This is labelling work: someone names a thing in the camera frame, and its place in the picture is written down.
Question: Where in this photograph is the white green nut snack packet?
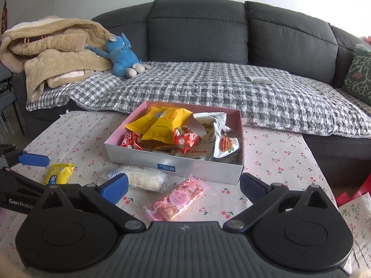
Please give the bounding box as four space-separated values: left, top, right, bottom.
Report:
210 122 241 160
193 112 228 145

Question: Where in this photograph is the pink snack bar packet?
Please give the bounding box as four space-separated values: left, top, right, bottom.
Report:
143 174 208 221

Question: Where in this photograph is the green branch-print cushion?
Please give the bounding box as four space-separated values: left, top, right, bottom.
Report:
342 45 371 107

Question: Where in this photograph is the pink cardboard box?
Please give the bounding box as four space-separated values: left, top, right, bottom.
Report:
104 101 244 185

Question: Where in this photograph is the red bag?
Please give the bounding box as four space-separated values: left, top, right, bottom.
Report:
335 174 371 207

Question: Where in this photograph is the blue plush toy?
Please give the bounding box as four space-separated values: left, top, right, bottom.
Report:
85 33 151 79

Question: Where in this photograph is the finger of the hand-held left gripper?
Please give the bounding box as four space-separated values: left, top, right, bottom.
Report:
0 144 50 168
0 167 50 198

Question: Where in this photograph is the yellow wafer sandwich packet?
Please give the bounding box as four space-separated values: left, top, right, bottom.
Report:
125 107 193 132
141 120 182 145

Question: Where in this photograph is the small yellow snack packet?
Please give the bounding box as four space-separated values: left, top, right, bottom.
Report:
43 163 75 186

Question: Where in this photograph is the grey checked quilted blanket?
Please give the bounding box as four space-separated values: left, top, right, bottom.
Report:
26 61 371 139

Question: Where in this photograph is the red snack packet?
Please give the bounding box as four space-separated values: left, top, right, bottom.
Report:
173 127 203 155
120 132 142 151

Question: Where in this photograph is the dark chair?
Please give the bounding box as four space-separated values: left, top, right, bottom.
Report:
0 64 26 136

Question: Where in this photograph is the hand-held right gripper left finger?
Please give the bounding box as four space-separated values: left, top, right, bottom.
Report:
27 174 145 232

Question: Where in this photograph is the beige fleece blanket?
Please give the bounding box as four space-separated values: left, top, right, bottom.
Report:
0 16 113 103

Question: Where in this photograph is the dark grey sofa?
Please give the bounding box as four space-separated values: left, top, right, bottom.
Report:
12 0 371 189

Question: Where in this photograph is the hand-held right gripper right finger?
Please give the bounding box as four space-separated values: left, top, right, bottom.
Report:
223 173 339 232

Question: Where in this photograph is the clear white rice cake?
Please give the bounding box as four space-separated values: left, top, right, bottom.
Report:
101 165 169 192

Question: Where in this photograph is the red wall decoration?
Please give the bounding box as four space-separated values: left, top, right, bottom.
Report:
0 0 9 35

